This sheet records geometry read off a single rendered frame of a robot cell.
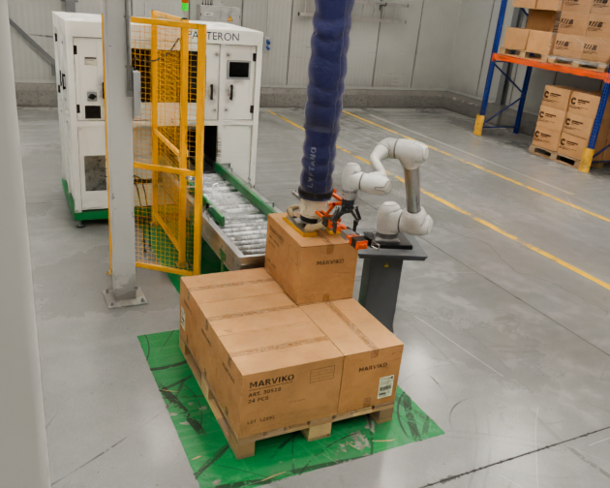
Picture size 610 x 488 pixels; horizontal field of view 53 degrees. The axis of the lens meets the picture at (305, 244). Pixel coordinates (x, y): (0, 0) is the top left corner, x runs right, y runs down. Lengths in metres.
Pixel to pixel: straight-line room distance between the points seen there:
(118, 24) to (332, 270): 2.16
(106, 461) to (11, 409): 2.92
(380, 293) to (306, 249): 0.98
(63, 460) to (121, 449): 0.29
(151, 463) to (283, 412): 0.74
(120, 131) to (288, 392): 2.25
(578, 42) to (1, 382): 11.34
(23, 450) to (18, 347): 0.12
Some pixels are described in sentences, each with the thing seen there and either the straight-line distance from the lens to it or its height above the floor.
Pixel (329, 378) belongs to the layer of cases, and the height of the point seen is 0.41.
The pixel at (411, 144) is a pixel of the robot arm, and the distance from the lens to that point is 3.96.
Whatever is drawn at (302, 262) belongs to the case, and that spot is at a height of 0.84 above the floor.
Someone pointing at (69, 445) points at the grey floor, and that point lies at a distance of 3.72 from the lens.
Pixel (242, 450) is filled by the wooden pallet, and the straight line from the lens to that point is 3.52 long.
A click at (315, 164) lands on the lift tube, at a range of 3.85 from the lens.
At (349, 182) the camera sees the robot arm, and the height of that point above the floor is 1.39.
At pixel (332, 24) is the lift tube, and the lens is 3.71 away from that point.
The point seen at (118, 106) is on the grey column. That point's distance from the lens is 4.56.
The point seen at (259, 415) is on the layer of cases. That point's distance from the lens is 3.42.
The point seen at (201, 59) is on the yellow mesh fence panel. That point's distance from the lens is 4.71.
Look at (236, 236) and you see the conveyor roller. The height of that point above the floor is 0.55.
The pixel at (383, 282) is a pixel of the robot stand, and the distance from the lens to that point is 4.52.
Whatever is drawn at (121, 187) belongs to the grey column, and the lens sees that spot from 4.71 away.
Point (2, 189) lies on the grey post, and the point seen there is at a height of 2.19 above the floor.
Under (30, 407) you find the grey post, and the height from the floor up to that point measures 1.97.
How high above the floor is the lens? 2.37
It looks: 22 degrees down
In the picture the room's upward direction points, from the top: 5 degrees clockwise
